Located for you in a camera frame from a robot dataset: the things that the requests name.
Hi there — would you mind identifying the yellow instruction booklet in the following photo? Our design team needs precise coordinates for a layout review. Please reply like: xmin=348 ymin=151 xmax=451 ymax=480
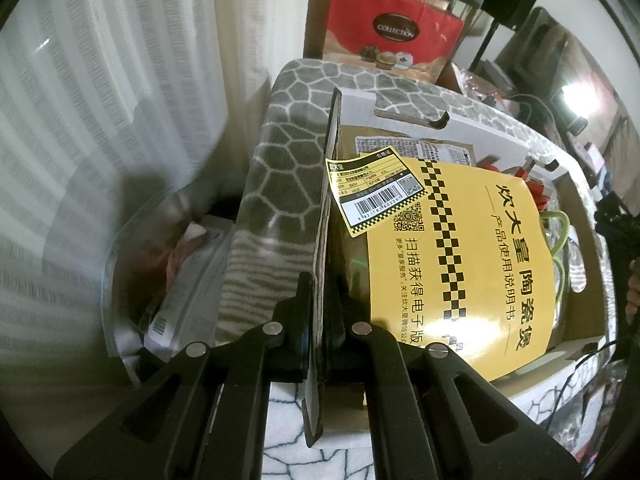
xmin=326 ymin=146 xmax=556 ymax=380

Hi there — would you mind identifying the green cable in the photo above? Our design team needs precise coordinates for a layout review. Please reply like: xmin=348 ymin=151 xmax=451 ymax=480
xmin=540 ymin=209 xmax=573 ymax=311

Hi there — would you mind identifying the shallow cardboard tray box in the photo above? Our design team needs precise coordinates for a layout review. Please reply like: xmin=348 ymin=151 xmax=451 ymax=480
xmin=326 ymin=88 xmax=616 ymax=427

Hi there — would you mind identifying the gold foil package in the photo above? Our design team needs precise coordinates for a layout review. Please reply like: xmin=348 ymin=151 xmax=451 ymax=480
xmin=355 ymin=136 xmax=475 ymax=167

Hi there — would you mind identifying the white printed paper sheet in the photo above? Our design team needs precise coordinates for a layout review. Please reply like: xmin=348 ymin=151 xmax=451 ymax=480
xmin=144 ymin=216 xmax=235 ymax=362

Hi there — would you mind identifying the clear plastic storage bin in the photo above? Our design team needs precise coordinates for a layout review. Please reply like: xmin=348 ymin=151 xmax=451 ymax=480
xmin=101 ymin=184 xmax=241 ymax=386

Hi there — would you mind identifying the grey white patterned blanket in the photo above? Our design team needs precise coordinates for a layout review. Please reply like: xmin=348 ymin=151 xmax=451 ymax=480
xmin=215 ymin=58 xmax=627 ymax=479

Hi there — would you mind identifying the white striped curtain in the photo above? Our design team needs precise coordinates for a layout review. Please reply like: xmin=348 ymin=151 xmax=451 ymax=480
xmin=1 ymin=0 xmax=308 ymax=472

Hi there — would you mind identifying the red Collection gift bag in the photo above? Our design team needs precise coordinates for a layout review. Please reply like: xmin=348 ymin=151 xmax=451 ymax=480
xmin=322 ymin=0 xmax=463 ymax=82

